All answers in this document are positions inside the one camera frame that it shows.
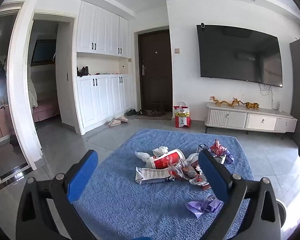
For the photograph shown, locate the clear plastic wrapper red print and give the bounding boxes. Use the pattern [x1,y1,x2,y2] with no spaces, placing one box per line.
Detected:
[189,174,212,190]

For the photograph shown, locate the bedroom window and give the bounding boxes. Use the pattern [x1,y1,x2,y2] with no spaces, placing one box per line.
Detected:
[31,40,56,64]

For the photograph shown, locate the white lower shoe cabinet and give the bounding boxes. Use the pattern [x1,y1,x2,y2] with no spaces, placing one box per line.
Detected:
[76,74,133,136]

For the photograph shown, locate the white torn paper wrapper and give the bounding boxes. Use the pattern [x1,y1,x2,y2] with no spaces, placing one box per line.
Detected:
[185,152,199,167]

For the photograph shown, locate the grey doormat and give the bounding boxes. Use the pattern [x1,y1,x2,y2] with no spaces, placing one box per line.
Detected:
[135,111,173,121]

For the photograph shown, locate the white snack packet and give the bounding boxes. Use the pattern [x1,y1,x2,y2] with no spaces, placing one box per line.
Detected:
[135,166,176,185]

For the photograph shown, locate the dark handbag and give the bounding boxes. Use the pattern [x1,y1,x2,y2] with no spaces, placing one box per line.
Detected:
[77,66,91,78]

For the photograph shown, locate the white upper wall cabinet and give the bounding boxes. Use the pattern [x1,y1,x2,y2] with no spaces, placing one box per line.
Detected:
[76,1,129,58]

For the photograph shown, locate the kitchen counter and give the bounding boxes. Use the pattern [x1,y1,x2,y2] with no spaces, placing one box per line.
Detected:
[0,102,16,143]

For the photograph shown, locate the white paper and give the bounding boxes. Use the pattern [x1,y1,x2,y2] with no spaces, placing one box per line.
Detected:
[135,151,151,163]

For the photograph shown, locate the white tissue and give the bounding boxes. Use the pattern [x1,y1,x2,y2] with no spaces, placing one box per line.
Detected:
[152,146,168,157]

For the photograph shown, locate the short golden dragon figurine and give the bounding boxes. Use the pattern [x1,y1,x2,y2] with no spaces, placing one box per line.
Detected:
[231,97,246,107]

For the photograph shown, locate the white round trash bin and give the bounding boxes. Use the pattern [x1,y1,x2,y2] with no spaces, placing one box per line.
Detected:
[274,198,288,222]

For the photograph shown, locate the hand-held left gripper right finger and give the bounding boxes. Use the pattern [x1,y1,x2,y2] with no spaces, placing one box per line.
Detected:
[198,149,288,240]

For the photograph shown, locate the red white paper bucket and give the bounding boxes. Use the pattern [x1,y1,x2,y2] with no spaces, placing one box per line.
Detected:
[146,149,186,169]

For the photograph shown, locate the white television cabinet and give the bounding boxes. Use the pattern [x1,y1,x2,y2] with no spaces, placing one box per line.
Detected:
[204,102,298,139]

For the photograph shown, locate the long golden dragon figurine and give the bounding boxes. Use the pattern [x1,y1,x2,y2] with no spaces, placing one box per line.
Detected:
[209,96,234,108]

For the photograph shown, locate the dangling television cables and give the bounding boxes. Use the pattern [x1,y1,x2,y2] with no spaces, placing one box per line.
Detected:
[259,82,273,103]

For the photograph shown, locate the dark brown entrance door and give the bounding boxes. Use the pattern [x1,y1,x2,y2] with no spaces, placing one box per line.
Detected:
[138,29,173,111]

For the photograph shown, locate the hanging pale cloth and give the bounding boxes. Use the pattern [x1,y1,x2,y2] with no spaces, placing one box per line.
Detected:
[27,70,38,108]

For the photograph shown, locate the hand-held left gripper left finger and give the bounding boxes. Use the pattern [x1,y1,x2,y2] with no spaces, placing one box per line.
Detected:
[16,149,99,240]

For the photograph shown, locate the blue fluffy mat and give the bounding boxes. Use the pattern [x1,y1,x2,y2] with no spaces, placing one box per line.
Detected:
[72,129,254,240]

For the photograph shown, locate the brown shoes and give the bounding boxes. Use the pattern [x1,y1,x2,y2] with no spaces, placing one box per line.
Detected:
[146,108,163,118]

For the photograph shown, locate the small purple wrapper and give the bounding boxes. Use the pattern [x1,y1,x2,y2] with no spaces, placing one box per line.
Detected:
[222,151,234,164]

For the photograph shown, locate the pink bed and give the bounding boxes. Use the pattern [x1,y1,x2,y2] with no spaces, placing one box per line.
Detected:
[31,97,61,123]

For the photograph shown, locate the red foil snack wrapper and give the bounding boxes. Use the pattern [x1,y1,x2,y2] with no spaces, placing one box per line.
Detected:
[209,139,228,157]

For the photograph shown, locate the large purple wrapper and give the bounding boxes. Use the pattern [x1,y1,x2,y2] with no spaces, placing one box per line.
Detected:
[186,195,222,219]

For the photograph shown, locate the red white paper bag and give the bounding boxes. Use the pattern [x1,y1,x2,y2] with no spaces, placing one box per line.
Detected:
[173,102,192,128]

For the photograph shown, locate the dark hanging clothes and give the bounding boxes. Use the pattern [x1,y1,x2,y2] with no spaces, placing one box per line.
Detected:
[0,59,7,83]

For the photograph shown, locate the black wall television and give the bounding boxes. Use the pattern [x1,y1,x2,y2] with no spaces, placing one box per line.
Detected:
[196,24,283,88]

